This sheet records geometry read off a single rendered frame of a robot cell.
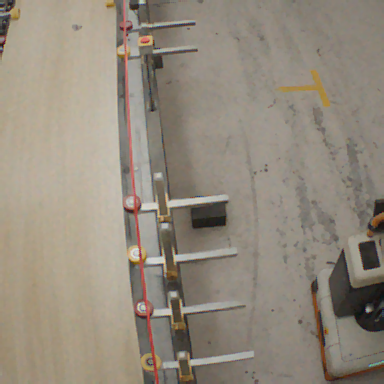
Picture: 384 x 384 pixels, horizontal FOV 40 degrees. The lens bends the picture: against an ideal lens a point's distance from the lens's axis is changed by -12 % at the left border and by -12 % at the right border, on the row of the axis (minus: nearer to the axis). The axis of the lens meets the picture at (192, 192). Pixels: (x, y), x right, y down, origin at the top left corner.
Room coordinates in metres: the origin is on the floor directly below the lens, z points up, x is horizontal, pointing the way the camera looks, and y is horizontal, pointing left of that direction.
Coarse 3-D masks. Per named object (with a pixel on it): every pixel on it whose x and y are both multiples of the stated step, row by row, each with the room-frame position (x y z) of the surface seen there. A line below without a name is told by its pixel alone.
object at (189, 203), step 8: (176, 200) 1.36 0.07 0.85; (184, 200) 1.36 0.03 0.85; (192, 200) 1.36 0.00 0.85; (200, 200) 1.36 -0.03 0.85; (208, 200) 1.35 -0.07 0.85; (216, 200) 1.35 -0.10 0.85; (224, 200) 1.35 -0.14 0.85; (144, 208) 1.33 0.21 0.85; (152, 208) 1.33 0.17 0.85; (176, 208) 1.33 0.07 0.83; (184, 208) 1.34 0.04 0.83
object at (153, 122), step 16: (144, 80) 2.26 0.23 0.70; (144, 96) 2.13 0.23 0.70; (160, 112) 2.01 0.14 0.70; (160, 128) 1.89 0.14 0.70; (160, 144) 1.79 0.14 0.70; (160, 160) 1.69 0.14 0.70; (160, 240) 1.25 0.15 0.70; (160, 256) 1.17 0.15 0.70; (176, 288) 1.01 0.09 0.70; (176, 336) 0.77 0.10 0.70; (176, 352) 0.69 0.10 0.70; (192, 368) 0.60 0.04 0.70
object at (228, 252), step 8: (232, 248) 1.13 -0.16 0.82; (176, 256) 1.11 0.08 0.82; (184, 256) 1.10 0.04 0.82; (192, 256) 1.10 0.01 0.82; (200, 256) 1.10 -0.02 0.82; (208, 256) 1.10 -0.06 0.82; (216, 256) 1.10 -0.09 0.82; (224, 256) 1.10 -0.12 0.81; (232, 256) 1.10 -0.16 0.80; (144, 264) 1.07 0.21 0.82; (152, 264) 1.07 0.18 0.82; (160, 264) 1.08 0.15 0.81
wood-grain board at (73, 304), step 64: (64, 0) 2.97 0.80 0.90; (0, 64) 2.37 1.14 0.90; (64, 64) 2.27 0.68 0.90; (0, 128) 1.84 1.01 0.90; (64, 128) 1.78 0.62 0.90; (0, 192) 1.42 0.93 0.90; (64, 192) 1.40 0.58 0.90; (0, 256) 1.07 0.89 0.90; (64, 256) 1.08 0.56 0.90; (0, 320) 0.75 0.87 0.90; (64, 320) 0.77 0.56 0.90; (128, 320) 0.78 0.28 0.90
